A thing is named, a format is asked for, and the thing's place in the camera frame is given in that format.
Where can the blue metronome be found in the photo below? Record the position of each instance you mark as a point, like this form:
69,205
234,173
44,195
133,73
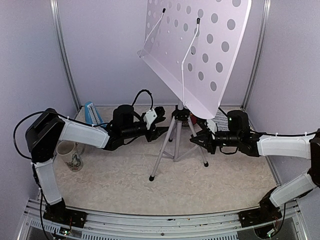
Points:
92,116

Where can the red floral plate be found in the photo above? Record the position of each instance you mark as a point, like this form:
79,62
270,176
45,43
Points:
193,118

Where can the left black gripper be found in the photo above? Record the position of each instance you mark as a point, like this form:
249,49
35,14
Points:
154,134

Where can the white sheet music page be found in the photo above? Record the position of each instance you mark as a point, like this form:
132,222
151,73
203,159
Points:
221,120

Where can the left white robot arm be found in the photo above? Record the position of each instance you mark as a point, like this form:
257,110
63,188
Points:
43,136

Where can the white perforated music stand desk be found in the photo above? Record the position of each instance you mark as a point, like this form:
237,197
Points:
192,45

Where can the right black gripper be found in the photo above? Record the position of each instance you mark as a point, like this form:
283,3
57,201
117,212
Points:
207,138

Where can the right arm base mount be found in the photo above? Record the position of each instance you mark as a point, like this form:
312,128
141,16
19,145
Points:
258,216

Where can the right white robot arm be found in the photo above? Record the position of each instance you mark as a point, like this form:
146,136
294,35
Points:
258,144

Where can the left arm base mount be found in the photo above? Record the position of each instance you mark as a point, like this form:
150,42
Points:
66,216

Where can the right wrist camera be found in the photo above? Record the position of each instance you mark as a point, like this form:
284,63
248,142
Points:
211,125

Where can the front aluminium rail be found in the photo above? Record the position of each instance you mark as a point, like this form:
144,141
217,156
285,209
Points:
100,225

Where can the silver tripod stand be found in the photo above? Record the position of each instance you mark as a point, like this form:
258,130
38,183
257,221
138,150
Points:
178,116

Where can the cream dragon mug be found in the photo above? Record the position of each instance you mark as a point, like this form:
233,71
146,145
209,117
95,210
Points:
70,155

